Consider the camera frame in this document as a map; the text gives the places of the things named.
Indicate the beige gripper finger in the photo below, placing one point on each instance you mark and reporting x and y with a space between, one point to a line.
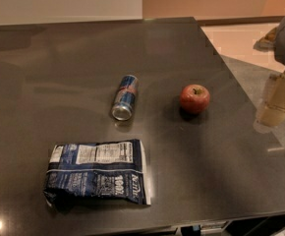
271 111

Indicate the red apple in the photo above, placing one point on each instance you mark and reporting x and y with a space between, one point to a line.
194 99

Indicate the dark blue chip bag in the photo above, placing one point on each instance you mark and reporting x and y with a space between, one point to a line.
110 170

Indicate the blue silver redbull can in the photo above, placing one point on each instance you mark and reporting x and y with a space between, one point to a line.
125 98

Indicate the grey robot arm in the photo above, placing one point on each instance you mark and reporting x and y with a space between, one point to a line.
279 46

